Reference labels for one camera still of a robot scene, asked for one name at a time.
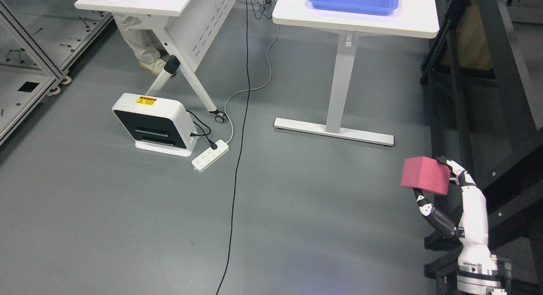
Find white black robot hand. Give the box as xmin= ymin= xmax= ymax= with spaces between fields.
xmin=414 ymin=156 xmax=498 ymax=280

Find pink foam block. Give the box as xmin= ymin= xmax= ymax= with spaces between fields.
xmin=400 ymin=156 xmax=451 ymax=196

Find black metal left shelf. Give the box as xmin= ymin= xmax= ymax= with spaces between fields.
xmin=420 ymin=0 xmax=542 ymax=295

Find blue plastic tray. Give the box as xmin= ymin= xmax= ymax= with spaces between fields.
xmin=308 ymin=0 xmax=399 ymax=15

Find white height-adjustable table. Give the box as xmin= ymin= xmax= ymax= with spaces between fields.
xmin=273 ymin=0 xmax=439 ymax=146

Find white power strip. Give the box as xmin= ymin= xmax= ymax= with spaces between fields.
xmin=191 ymin=140 xmax=230 ymax=172

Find white black box appliance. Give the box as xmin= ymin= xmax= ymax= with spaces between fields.
xmin=112 ymin=93 xmax=198 ymax=157

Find white folding desk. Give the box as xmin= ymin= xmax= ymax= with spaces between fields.
xmin=74 ymin=0 xmax=236 ymax=123

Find person leg beige trousers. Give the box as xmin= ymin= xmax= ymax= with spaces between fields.
xmin=112 ymin=14 xmax=168 ymax=76

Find long black floor cable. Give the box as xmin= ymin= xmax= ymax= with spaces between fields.
xmin=216 ymin=0 xmax=251 ymax=295

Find white power cord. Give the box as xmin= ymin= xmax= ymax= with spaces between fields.
xmin=223 ymin=24 xmax=280 ymax=144

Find aluminium frame rack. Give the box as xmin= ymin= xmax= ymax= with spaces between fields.
xmin=0 ymin=0 xmax=112 ymax=143

